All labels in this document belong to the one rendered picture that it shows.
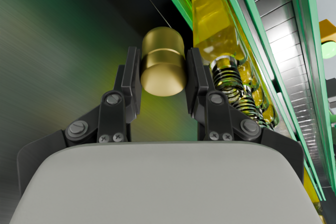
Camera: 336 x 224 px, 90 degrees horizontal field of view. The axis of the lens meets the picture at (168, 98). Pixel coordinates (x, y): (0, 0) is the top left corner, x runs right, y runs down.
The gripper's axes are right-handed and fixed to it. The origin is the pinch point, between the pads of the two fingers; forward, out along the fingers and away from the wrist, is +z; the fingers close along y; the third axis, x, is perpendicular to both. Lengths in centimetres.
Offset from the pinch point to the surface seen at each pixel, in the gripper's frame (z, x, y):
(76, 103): 2.2, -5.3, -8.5
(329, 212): 7, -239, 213
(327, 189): 33, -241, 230
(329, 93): 29, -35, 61
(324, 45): 29, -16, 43
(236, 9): 19.8, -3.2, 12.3
